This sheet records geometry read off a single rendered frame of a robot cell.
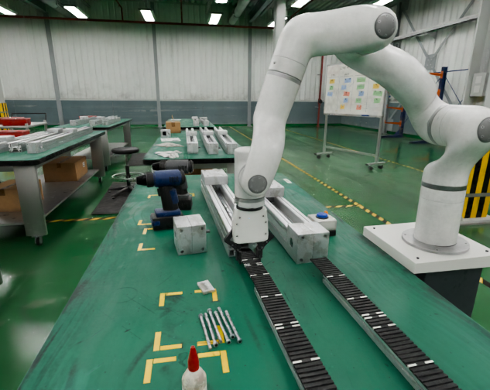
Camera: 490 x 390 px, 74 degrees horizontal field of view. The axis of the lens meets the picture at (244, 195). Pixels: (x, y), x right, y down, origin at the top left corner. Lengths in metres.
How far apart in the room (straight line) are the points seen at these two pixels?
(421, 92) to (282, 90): 0.37
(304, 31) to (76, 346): 0.84
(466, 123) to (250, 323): 0.74
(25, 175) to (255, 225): 2.56
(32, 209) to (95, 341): 2.59
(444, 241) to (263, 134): 0.66
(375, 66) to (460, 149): 0.31
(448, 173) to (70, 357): 1.03
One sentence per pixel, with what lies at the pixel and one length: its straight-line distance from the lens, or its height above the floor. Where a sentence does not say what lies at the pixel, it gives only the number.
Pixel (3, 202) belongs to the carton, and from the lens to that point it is 3.78.
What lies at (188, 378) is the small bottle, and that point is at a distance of 0.56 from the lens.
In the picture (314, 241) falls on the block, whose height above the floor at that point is 0.85.
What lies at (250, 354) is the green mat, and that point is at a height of 0.78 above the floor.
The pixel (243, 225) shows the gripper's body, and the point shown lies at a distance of 0.90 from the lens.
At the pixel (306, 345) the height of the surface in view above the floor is 0.81.
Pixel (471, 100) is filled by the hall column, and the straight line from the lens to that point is 4.30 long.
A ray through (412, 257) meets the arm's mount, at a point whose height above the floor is 0.81.
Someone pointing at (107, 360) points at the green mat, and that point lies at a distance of 0.73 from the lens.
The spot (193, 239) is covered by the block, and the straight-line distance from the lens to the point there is 1.04.
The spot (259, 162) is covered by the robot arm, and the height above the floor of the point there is 1.11.
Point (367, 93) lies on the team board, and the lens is 6.73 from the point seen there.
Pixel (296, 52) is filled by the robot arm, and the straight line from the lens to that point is 0.86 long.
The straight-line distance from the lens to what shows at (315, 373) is 0.63.
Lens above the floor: 1.25
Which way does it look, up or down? 16 degrees down
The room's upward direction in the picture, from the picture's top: straight up
